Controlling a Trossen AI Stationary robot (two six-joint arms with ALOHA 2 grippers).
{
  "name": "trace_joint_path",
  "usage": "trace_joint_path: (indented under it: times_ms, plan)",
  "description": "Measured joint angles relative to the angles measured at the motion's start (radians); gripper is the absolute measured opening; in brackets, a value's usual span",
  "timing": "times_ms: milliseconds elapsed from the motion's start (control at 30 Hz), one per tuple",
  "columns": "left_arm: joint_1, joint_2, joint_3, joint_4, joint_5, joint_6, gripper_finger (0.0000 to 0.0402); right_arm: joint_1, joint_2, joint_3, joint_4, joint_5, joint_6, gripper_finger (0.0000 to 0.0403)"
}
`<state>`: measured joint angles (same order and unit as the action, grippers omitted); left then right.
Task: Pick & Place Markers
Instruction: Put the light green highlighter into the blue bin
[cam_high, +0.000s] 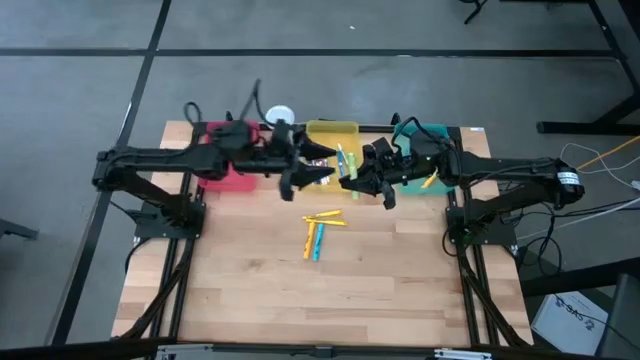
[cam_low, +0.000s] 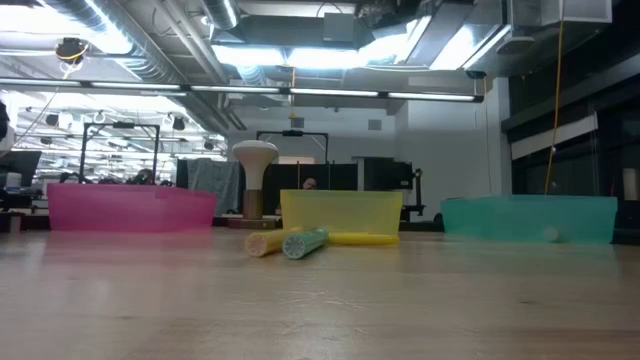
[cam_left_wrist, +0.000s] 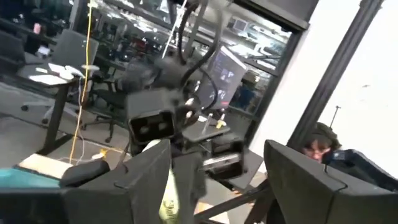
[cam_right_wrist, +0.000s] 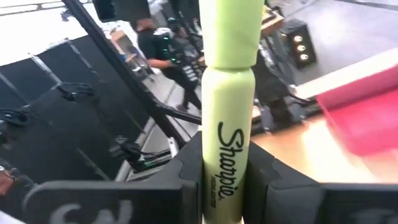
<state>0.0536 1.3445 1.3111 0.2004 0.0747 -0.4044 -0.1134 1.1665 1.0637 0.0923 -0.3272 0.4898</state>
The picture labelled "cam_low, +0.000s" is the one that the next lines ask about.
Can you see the thick teal marker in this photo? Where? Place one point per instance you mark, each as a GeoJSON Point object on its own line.
{"type": "Point", "coordinates": [296, 246]}

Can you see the slim yellow highlighter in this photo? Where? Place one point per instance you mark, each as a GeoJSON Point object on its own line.
{"type": "Point", "coordinates": [365, 240]}

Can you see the thick orange-yellow marker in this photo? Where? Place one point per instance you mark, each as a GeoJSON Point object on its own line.
{"type": "Point", "coordinates": [257, 244]}

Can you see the person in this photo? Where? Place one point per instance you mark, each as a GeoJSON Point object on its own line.
{"type": "Point", "coordinates": [144, 176]}
{"type": "Point", "coordinates": [309, 184]}

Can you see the black partition panel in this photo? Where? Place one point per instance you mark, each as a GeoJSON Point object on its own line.
{"type": "Point", "coordinates": [285, 180]}

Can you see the yellow translucent plastic bin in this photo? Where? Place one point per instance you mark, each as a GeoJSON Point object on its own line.
{"type": "Point", "coordinates": [345, 212]}

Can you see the black equipment stand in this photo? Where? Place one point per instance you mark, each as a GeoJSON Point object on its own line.
{"type": "Point", "coordinates": [385, 175]}

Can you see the white mushroom table lamp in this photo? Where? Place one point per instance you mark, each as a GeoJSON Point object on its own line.
{"type": "Point", "coordinates": [255, 155]}

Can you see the gray fabric cover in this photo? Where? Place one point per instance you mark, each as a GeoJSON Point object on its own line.
{"type": "Point", "coordinates": [212, 185]}

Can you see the long ceiling light strip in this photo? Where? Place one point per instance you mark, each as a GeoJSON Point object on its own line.
{"type": "Point", "coordinates": [235, 89]}

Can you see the teal translucent plastic bin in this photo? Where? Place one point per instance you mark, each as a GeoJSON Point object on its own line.
{"type": "Point", "coordinates": [500, 220]}

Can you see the red translucent plastic bin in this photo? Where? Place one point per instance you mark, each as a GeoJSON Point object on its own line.
{"type": "Point", "coordinates": [125, 210]}

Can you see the black monitor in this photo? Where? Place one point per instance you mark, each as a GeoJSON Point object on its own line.
{"type": "Point", "coordinates": [20, 167]}

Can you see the black metal rig frame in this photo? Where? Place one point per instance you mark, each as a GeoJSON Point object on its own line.
{"type": "Point", "coordinates": [292, 133]}
{"type": "Point", "coordinates": [122, 125]}

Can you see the black aluminium table frame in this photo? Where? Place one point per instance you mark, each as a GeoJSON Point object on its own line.
{"type": "Point", "coordinates": [222, 222]}

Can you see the silver ventilation duct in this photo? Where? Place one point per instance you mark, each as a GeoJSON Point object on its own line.
{"type": "Point", "coordinates": [222, 12]}

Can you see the black ceiling dome camera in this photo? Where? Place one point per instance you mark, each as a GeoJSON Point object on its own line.
{"type": "Point", "coordinates": [71, 50]}

